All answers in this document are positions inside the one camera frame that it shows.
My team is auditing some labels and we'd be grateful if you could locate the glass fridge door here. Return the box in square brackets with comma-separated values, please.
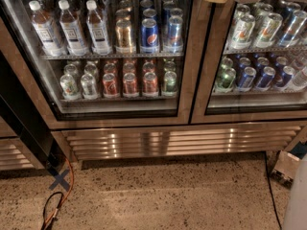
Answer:
[192, 0, 307, 124]
[0, 0, 216, 130]

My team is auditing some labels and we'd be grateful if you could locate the green can right door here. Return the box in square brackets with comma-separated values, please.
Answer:
[215, 67, 236, 93]

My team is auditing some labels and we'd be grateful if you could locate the steel fridge bottom grille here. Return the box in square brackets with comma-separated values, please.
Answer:
[62, 123, 303, 160]

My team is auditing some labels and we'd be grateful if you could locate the white 7up can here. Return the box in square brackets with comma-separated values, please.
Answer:
[230, 14, 255, 50]
[252, 12, 283, 49]

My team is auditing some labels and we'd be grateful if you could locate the silver blue Pepsi can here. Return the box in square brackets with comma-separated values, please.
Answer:
[164, 16, 183, 53]

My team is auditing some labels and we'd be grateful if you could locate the silver blue can right shelf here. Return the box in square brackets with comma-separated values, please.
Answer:
[277, 10, 307, 47]

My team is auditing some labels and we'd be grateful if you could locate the green silver can lower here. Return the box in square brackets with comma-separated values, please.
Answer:
[162, 71, 177, 96]

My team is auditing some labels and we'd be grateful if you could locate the gold soda can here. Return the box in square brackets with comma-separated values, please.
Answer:
[115, 19, 136, 54]

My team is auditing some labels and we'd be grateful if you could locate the red soda can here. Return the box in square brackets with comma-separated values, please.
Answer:
[103, 73, 120, 98]
[123, 73, 139, 97]
[143, 72, 158, 96]

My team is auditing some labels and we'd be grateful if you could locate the clear tea bottle right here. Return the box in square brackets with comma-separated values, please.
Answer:
[86, 0, 111, 55]

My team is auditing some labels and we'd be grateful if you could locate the clear tea bottle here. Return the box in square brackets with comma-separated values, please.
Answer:
[86, 0, 111, 55]
[29, 0, 66, 57]
[59, 0, 88, 56]

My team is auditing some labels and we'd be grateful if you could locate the clear tea bottle middle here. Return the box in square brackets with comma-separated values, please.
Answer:
[59, 0, 88, 56]

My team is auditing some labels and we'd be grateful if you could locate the white green can lower left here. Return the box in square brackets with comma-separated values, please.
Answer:
[60, 74, 81, 101]

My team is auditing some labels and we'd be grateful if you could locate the clear tea bottle left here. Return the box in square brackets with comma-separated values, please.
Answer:
[29, 0, 66, 57]

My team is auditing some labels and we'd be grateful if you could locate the black cable right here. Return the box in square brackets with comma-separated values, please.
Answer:
[264, 151, 283, 230]

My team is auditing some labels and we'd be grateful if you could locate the black cable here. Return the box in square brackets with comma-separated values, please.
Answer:
[264, 151, 283, 230]
[41, 191, 65, 230]

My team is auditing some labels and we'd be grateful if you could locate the orange cable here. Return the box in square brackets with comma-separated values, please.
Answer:
[41, 158, 75, 230]

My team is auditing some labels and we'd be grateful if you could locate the black cable left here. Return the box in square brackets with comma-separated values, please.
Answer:
[41, 191, 65, 230]

